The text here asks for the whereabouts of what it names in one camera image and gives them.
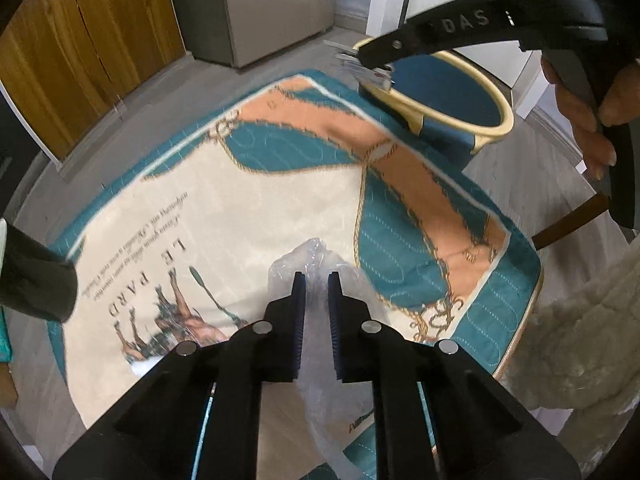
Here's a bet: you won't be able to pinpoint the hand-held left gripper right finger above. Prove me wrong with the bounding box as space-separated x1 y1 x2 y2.
327 270 583 480

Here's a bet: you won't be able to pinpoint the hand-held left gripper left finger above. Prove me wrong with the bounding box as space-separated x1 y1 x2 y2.
52 271 307 480

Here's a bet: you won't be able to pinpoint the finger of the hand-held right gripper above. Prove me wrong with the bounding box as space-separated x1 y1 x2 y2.
357 24 427 70
357 82 408 124

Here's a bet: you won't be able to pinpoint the clear plastic bag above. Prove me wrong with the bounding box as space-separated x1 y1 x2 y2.
267 237 381 480

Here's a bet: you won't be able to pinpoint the small printed wrapper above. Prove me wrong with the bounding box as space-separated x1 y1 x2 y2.
325 40 393 89

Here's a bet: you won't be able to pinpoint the teal bin with yellow rim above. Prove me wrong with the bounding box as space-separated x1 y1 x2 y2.
385 50 515 171

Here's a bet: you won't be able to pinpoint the person's right hand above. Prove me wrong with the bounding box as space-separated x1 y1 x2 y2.
541 55 640 181

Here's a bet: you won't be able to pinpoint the grey cabinet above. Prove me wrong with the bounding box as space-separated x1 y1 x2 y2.
167 0 333 68

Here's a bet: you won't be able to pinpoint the printed teal and orange mat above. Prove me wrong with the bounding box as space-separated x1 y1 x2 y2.
47 69 543 480

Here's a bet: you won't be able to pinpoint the wooden chair leg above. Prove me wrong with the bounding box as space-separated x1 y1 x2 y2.
531 192 611 251

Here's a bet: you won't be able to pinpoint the cream fuzzy garment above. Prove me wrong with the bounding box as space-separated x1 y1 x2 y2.
505 232 640 411

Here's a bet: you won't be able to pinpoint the dark cloth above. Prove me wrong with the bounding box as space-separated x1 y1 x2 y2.
0 217 78 323

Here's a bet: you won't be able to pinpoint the wooden cupboard doors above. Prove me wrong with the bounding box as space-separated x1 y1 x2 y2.
0 0 187 163

